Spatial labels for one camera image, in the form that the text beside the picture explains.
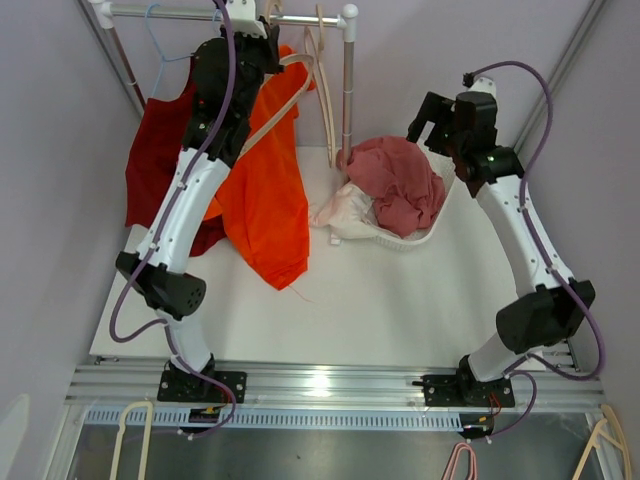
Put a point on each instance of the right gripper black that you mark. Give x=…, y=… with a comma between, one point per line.
x=436, y=110

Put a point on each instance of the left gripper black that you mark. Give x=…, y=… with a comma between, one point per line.
x=268, y=45

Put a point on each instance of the beige wooden hanger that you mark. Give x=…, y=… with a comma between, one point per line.
x=273, y=118
x=322, y=85

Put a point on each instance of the pink t shirt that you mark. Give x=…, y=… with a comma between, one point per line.
x=407, y=193

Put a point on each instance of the white t shirt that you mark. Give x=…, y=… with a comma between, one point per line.
x=349, y=214

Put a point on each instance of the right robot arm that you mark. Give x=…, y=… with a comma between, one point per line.
x=550, y=302

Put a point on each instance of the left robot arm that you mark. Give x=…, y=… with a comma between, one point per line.
x=227, y=75

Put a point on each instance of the blue hanger left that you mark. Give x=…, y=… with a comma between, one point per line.
x=163, y=58

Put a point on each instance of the dark red t shirt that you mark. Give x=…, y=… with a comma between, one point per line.
x=154, y=154

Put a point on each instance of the orange t shirt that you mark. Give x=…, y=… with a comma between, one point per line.
x=262, y=209

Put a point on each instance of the beige hanger bottom right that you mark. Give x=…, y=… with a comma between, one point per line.
x=607, y=440

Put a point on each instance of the pink hanger bottom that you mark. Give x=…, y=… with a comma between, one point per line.
x=460, y=450

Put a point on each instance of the white plastic basket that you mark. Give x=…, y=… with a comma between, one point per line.
x=444, y=168

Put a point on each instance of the metal clothes rack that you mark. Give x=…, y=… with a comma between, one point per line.
x=106, y=11

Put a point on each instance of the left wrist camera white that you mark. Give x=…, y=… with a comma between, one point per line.
x=239, y=17

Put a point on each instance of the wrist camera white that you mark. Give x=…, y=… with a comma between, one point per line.
x=239, y=17
x=479, y=83

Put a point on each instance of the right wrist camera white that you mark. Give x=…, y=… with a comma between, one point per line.
x=479, y=83

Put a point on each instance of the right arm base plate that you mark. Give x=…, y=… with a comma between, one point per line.
x=455, y=390

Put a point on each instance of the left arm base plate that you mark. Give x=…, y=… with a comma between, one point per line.
x=177, y=386

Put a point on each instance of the slotted cable duct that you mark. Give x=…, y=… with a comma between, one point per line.
x=298, y=419

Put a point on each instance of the aluminium rail frame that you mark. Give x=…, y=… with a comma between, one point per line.
x=116, y=380

